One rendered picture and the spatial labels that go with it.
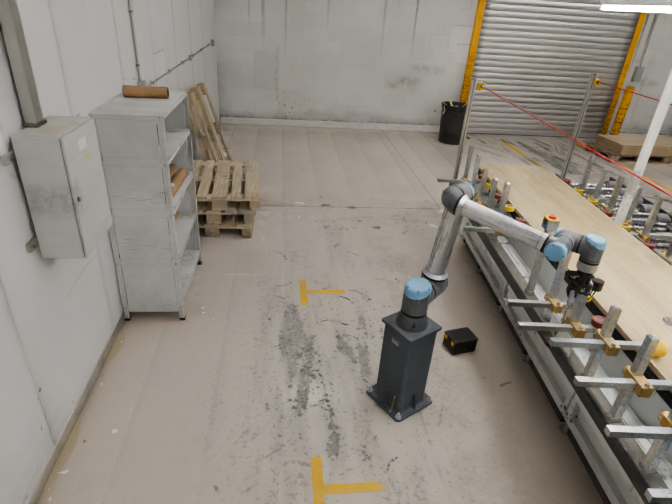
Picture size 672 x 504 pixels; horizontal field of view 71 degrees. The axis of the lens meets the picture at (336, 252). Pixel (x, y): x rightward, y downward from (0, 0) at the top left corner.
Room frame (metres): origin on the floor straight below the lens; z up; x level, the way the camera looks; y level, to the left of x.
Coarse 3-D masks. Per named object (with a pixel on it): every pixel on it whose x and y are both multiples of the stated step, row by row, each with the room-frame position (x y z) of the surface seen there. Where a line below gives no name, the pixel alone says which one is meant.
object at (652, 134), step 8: (664, 88) 3.41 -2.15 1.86; (664, 96) 3.38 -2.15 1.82; (664, 104) 3.36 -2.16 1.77; (656, 112) 3.39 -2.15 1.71; (664, 112) 3.36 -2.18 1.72; (656, 120) 3.37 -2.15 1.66; (656, 128) 3.36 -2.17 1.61; (648, 136) 3.38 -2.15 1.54; (656, 136) 3.36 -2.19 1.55; (648, 144) 3.36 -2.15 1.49; (640, 152) 3.40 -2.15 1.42; (648, 152) 3.36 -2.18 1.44; (640, 160) 3.37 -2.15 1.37; (640, 168) 3.36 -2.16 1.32; (632, 176) 3.39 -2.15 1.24; (640, 176) 3.36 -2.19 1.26; (632, 184) 3.36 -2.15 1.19; (632, 192) 3.36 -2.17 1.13; (624, 200) 3.38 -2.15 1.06; (624, 208) 3.36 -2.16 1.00; (616, 216) 3.40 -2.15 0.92; (624, 216) 3.36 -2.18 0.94
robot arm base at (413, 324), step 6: (402, 312) 2.23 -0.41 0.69; (396, 318) 2.26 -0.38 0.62; (402, 318) 2.21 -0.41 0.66; (408, 318) 2.19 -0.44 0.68; (414, 318) 2.30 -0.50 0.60; (420, 318) 2.19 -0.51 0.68; (426, 318) 2.23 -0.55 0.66; (402, 324) 2.20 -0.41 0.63; (408, 324) 2.18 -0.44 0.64; (414, 324) 2.18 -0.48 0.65; (420, 324) 2.18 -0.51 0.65; (426, 324) 2.21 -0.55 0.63; (408, 330) 2.17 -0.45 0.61; (414, 330) 2.17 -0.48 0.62; (420, 330) 2.17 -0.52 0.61
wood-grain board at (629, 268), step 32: (512, 192) 3.82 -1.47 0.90; (544, 192) 3.88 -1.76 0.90; (576, 192) 3.94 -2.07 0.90; (576, 224) 3.22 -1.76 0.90; (608, 224) 3.26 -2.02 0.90; (576, 256) 2.69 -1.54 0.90; (608, 256) 2.72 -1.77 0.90; (640, 256) 2.76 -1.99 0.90; (608, 288) 2.31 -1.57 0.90; (640, 288) 2.34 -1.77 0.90; (640, 320) 2.01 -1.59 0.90
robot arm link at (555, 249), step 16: (448, 192) 2.25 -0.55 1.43; (448, 208) 2.19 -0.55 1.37; (464, 208) 2.15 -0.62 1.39; (480, 208) 2.13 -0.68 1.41; (496, 224) 2.05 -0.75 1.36; (512, 224) 2.02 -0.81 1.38; (528, 240) 1.95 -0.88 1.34; (544, 240) 1.92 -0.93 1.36; (560, 240) 1.91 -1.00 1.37; (560, 256) 1.85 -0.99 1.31
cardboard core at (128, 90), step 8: (128, 88) 3.38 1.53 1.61; (136, 88) 3.39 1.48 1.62; (144, 88) 3.39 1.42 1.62; (152, 88) 3.40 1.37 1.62; (160, 88) 3.41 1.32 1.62; (128, 96) 3.38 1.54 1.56; (136, 96) 3.39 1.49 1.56; (144, 96) 3.39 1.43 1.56; (152, 96) 3.40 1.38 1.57; (160, 96) 3.40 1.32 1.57; (168, 96) 3.46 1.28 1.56
